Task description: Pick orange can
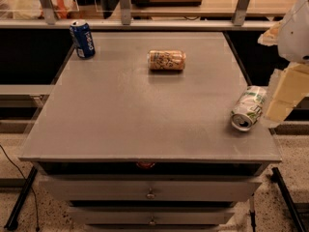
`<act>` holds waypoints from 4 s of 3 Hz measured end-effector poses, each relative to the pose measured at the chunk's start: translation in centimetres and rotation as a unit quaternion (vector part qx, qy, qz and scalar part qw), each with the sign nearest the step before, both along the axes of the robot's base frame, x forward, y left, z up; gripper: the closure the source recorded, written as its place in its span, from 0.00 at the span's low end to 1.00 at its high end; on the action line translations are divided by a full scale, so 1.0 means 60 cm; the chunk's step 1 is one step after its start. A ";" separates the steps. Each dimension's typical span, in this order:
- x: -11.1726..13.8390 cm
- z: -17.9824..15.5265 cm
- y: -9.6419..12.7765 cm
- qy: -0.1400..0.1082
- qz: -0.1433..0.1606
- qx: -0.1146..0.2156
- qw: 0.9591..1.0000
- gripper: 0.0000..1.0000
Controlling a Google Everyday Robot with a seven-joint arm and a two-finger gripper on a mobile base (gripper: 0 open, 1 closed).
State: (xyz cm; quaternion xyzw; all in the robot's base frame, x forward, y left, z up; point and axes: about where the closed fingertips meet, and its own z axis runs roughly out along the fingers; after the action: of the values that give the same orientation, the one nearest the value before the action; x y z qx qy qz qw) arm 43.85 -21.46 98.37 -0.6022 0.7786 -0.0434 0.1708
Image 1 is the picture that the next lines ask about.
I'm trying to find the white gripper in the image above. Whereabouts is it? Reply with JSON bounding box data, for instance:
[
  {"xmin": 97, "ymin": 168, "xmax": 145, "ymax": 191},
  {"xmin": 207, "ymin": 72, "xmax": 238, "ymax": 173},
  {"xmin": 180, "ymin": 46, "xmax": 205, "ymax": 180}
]
[{"xmin": 258, "ymin": 0, "xmax": 309, "ymax": 122}]

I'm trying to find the orange soda can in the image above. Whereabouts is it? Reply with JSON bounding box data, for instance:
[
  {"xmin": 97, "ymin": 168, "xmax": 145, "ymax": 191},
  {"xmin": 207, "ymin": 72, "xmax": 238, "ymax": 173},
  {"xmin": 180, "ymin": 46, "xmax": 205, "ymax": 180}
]
[{"xmin": 147, "ymin": 50, "xmax": 186, "ymax": 71}]

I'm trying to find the green white soda can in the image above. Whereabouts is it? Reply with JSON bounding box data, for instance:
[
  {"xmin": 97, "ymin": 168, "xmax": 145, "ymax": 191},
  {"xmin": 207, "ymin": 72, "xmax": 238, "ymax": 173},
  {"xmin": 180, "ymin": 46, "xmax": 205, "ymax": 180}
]
[{"xmin": 231, "ymin": 86, "xmax": 267, "ymax": 132}]

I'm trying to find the blue Pepsi can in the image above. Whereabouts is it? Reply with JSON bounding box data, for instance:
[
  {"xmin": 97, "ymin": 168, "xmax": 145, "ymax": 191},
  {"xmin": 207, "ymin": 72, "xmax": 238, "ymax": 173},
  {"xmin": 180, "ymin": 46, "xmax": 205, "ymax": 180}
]
[{"xmin": 70, "ymin": 19, "xmax": 96, "ymax": 59}]

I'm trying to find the grey drawer cabinet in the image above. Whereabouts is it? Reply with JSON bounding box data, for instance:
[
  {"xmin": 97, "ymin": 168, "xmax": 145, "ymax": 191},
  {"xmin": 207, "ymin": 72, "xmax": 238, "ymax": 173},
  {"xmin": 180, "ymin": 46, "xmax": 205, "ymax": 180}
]
[{"xmin": 21, "ymin": 32, "xmax": 281, "ymax": 232}]

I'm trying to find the lower drawer with knob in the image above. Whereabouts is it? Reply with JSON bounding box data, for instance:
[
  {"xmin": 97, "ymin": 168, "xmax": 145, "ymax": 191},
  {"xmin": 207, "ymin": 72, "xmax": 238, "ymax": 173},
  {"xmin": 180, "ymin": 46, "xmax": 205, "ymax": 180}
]
[{"xmin": 68, "ymin": 207, "xmax": 234, "ymax": 225}]

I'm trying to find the drawer with knob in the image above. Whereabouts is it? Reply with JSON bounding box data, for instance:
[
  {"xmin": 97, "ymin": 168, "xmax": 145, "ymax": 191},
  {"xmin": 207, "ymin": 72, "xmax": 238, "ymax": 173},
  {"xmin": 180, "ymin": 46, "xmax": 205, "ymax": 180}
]
[
  {"xmin": 68, "ymin": 207, "xmax": 234, "ymax": 225},
  {"xmin": 40, "ymin": 177, "xmax": 261, "ymax": 202}
]

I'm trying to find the upper drawer with knob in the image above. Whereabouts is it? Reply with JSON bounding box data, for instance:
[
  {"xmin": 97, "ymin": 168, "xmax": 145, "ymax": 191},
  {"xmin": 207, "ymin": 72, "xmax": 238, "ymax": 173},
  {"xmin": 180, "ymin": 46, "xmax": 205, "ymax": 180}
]
[{"xmin": 40, "ymin": 177, "xmax": 261, "ymax": 202}]

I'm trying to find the orange white plastic bag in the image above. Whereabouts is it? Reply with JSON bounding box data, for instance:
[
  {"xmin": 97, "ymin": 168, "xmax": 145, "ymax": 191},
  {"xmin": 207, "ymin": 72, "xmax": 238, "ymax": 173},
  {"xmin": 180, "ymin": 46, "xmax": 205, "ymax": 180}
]
[{"xmin": 11, "ymin": 0, "xmax": 76, "ymax": 19}]

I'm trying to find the black right floor rail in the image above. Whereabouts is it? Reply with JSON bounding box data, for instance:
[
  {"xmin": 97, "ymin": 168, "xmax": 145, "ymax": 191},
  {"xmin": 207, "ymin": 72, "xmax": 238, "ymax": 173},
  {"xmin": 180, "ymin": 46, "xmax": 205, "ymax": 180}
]
[{"xmin": 270, "ymin": 167, "xmax": 309, "ymax": 232}]

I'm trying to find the black floor rail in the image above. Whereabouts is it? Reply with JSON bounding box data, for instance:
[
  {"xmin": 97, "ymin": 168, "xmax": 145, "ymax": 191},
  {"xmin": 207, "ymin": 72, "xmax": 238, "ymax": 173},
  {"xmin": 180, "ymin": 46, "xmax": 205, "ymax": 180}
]
[
  {"xmin": 270, "ymin": 167, "xmax": 309, "ymax": 232},
  {"xmin": 4, "ymin": 167, "xmax": 38, "ymax": 231}
]

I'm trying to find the grey metal railing frame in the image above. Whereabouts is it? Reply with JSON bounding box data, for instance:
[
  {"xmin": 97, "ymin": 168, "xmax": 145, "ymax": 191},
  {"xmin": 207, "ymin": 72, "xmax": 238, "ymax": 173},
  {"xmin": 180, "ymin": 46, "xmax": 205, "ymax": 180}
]
[{"xmin": 0, "ymin": 0, "xmax": 284, "ymax": 31}]

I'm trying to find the black floor cable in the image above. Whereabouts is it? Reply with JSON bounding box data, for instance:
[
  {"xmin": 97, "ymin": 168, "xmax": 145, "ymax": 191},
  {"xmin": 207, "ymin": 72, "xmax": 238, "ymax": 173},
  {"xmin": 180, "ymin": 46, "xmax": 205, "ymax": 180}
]
[{"xmin": 0, "ymin": 144, "xmax": 41, "ymax": 232}]

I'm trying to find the black left floor rail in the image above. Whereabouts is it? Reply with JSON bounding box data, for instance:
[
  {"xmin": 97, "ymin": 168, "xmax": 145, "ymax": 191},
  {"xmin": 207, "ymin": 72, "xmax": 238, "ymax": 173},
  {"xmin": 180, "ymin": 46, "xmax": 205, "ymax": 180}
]
[{"xmin": 4, "ymin": 167, "xmax": 38, "ymax": 231}]

